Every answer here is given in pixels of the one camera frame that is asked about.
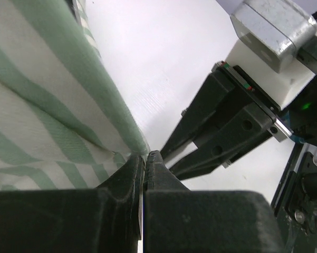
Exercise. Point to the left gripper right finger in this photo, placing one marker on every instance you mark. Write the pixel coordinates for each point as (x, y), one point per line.
(176, 219)

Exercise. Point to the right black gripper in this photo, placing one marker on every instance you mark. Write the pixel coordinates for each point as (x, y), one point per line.
(242, 129)

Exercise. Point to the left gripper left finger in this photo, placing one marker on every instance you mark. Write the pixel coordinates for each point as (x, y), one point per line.
(102, 219)

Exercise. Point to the green striped pet tent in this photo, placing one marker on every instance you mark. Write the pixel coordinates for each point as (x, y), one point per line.
(63, 122)

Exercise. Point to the black mounting rail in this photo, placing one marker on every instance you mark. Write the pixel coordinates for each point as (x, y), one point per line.
(295, 200)

